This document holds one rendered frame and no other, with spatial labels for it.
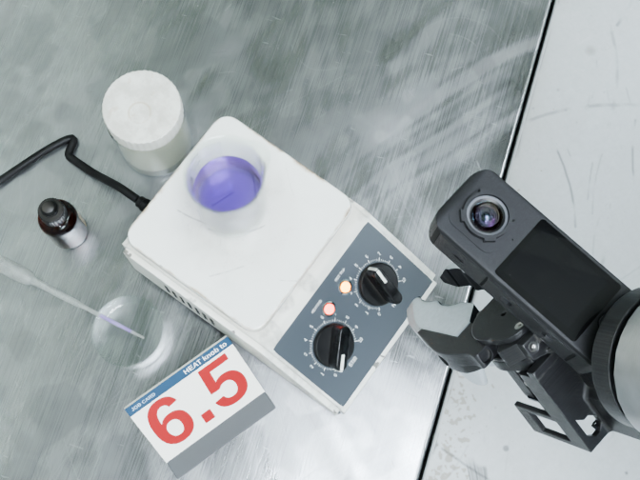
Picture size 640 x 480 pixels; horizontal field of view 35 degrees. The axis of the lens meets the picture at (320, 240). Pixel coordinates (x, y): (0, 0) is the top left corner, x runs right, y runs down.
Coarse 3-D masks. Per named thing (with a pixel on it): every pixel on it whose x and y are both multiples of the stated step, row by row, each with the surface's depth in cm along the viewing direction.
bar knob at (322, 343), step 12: (336, 324) 73; (324, 336) 73; (336, 336) 72; (348, 336) 72; (324, 348) 73; (336, 348) 72; (348, 348) 72; (324, 360) 73; (336, 360) 72; (348, 360) 74
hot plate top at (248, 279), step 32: (224, 128) 74; (288, 160) 73; (160, 192) 72; (288, 192) 72; (320, 192) 72; (160, 224) 72; (192, 224) 72; (288, 224) 72; (320, 224) 72; (160, 256) 71; (192, 256) 71; (224, 256) 71; (256, 256) 71; (288, 256) 71; (192, 288) 71; (224, 288) 71; (256, 288) 71; (288, 288) 71; (256, 320) 70
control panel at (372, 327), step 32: (352, 256) 74; (384, 256) 75; (320, 288) 73; (352, 288) 74; (416, 288) 76; (320, 320) 73; (352, 320) 74; (384, 320) 75; (288, 352) 72; (320, 384) 73; (352, 384) 74
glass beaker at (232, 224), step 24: (216, 144) 67; (240, 144) 66; (264, 144) 66; (192, 168) 67; (264, 168) 66; (192, 192) 66; (264, 192) 68; (216, 216) 66; (240, 216) 67; (264, 216) 71
